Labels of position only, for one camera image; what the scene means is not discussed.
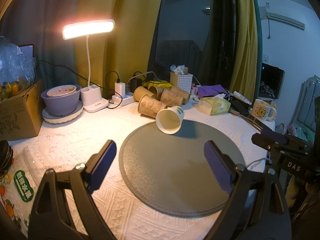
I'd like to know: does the white paper cup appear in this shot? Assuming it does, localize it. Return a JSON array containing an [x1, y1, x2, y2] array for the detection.
[[156, 106, 184, 134]]

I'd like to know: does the brown paper cup right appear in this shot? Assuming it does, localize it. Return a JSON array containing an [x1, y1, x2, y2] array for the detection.
[[171, 86, 190, 105]]

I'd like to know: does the brown paper cup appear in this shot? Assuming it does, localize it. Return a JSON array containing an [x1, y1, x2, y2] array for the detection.
[[160, 89, 183, 107], [133, 86, 156, 101], [171, 86, 190, 105], [138, 95, 168, 118]]

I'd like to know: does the brown paper cup middle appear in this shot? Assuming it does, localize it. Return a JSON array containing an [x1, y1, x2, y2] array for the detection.
[[160, 89, 183, 107]]

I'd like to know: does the brown paper cup front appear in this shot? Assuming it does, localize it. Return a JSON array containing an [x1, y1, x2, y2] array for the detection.
[[138, 95, 168, 118]]

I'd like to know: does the brown paper cup left rear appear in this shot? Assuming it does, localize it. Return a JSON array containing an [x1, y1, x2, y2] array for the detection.
[[133, 86, 156, 101]]

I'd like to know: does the white cartoon mug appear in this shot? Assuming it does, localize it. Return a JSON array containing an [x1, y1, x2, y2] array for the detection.
[[249, 99, 277, 121]]

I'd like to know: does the fruit printed plastic bag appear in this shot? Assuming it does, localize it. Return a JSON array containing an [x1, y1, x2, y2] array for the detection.
[[1, 154, 37, 236]]

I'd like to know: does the white tube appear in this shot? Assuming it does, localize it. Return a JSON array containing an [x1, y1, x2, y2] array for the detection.
[[233, 91, 252, 106]]

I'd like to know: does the black laptop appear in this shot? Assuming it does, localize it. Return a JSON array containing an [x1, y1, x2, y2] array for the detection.
[[258, 63, 285, 100]]

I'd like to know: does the yellow tissue pack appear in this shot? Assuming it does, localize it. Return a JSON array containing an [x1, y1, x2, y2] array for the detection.
[[198, 94, 231, 115]]

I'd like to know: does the purple cloth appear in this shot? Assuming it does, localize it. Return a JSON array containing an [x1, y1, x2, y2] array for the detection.
[[197, 85, 229, 98]]

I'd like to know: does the black round object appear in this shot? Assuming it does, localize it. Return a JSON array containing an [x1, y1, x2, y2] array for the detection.
[[0, 140, 14, 170]]

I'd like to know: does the white tablecloth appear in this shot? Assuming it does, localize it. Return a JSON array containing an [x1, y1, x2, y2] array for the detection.
[[1, 103, 277, 239]]

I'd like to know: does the small pink box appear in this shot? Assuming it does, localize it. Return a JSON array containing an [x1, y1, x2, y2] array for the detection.
[[190, 85, 199, 95]]

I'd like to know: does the round grey placemat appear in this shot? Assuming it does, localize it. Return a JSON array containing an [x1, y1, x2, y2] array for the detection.
[[119, 120, 245, 217]]

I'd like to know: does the white plate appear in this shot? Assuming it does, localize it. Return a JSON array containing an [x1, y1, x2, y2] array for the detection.
[[42, 100, 84, 124]]

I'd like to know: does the white lattice basket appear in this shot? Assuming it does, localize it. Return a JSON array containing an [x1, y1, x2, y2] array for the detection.
[[170, 72, 193, 93]]

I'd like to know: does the cardboard box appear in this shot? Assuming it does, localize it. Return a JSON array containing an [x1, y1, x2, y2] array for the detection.
[[0, 79, 45, 141]]

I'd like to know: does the purple bowl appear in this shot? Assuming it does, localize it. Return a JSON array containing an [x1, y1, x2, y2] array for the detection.
[[41, 85, 81, 116]]

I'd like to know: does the yellow bag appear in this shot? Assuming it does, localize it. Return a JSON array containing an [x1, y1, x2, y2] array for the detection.
[[142, 81, 173, 90]]

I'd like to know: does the air conditioner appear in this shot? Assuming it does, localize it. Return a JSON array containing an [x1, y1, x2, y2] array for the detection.
[[259, 7, 305, 30]]

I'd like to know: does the white desk lamp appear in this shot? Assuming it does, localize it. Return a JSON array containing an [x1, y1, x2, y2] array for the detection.
[[62, 19, 116, 113]]

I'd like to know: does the pink small bowl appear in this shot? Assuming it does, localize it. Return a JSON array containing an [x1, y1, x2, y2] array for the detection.
[[47, 85, 76, 98]]

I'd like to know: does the white power strip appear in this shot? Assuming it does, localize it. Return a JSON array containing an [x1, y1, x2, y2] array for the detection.
[[111, 93, 135, 106]]

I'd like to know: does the black power adapter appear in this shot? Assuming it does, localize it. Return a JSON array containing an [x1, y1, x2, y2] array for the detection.
[[130, 77, 142, 93]]

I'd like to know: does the white charger plug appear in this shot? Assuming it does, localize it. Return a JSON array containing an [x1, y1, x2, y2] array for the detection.
[[114, 82, 126, 98]]

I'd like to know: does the yellow curtain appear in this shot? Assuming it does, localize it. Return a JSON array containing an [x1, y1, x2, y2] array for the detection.
[[74, 0, 161, 98]]

